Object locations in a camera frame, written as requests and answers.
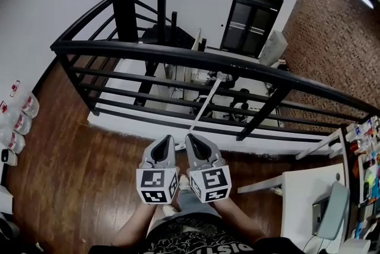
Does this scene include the black staircase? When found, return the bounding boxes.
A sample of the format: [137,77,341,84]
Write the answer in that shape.
[138,0,197,50]

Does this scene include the white small desk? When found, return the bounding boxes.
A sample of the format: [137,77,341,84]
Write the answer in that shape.
[191,68,209,85]

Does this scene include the small white floor device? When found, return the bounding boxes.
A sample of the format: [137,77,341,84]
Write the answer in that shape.
[1,148,18,167]

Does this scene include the white table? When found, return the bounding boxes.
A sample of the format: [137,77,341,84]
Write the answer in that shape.
[237,128,352,254]

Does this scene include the person's grey trousers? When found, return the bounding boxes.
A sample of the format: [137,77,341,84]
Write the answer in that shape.
[177,187,222,218]

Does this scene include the pile of bags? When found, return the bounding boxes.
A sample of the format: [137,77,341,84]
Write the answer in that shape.
[265,58,291,90]

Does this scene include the person's black printed shirt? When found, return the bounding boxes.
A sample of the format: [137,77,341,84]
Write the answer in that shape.
[88,212,306,254]

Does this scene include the white partition panel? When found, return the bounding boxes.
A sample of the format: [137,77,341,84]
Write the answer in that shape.
[191,27,202,52]

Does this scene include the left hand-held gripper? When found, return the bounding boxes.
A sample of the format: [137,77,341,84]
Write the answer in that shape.
[135,135,181,205]

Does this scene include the black double door cabinet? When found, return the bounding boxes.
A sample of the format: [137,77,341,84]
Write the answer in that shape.
[220,0,284,59]

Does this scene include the person's left forearm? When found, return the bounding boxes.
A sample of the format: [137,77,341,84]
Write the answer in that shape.
[114,202,159,247]

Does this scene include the black office chair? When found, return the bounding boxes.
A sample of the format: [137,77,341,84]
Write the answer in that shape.
[189,94,213,117]
[230,88,250,123]

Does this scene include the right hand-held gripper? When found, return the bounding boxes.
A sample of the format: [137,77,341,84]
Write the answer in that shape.
[185,134,233,204]

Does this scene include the dark wooden table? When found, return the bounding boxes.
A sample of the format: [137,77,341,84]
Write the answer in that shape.
[338,123,380,247]

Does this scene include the white low cabinet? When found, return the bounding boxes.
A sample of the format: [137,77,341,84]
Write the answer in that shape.
[0,186,14,215]

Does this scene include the black metal railing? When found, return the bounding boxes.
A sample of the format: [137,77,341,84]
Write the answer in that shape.
[49,0,380,142]

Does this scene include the black cable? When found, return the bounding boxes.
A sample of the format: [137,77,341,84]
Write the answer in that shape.
[302,234,327,254]

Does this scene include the person's right forearm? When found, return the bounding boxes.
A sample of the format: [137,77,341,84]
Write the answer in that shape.
[213,198,267,243]

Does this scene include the white filing cabinet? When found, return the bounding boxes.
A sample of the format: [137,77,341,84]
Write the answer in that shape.
[258,30,288,67]

